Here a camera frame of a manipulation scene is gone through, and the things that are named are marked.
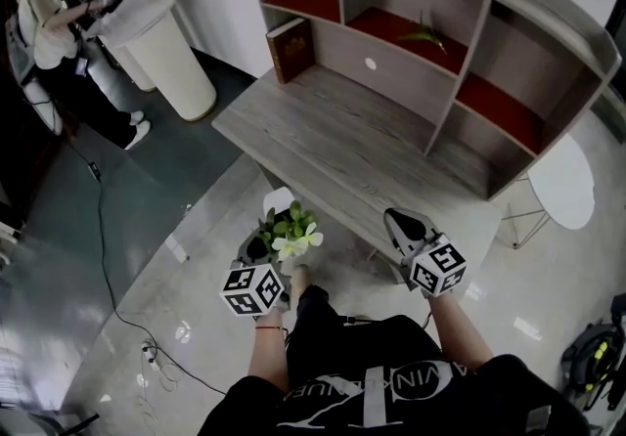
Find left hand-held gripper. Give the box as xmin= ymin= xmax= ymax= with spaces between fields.
xmin=218 ymin=226 xmax=293 ymax=323

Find white flowers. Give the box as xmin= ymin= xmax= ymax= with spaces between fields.
xmin=253 ymin=186 xmax=325 ymax=263

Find white cable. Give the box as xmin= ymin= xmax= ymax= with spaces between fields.
xmin=135 ymin=349 xmax=186 ymax=426

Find black floor cable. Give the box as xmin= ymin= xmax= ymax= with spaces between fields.
xmin=63 ymin=137 xmax=229 ymax=399

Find green leaf sprig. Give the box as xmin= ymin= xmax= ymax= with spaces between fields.
xmin=396 ymin=10 xmax=451 ymax=57

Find person's black trousers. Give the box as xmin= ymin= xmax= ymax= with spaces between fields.
xmin=286 ymin=283 xmax=346 ymax=362

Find black and yellow equipment bag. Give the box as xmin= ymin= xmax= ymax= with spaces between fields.
xmin=559 ymin=293 xmax=626 ymax=412

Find person's black printed t-shirt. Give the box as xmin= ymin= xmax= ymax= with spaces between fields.
xmin=198 ymin=314 xmax=594 ymax=436

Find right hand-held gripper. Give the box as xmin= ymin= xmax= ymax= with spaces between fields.
xmin=384 ymin=208 xmax=469 ymax=299

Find white power strip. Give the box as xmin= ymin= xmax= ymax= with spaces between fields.
xmin=140 ymin=339 xmax=163 ymax=372

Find person's right forearm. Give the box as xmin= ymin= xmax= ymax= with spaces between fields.
xmin=428 ymin=294 xmax=496 ymax=371

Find brown hardcover book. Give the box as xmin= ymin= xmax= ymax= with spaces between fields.
xmin=264 ymin=16 xmax=317 ymax=85

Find grey wooden shelf desk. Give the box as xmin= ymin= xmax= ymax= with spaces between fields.
xmin=210 ymin=0 xmax=623 ymax=282

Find person's left forearm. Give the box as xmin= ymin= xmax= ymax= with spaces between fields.
xmin=246 ymin=314 xmax=293 ymax=394

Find white table with cylinder legs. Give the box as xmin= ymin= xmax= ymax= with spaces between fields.
xmin=95 ymin=0 xmax=218 ymax=123

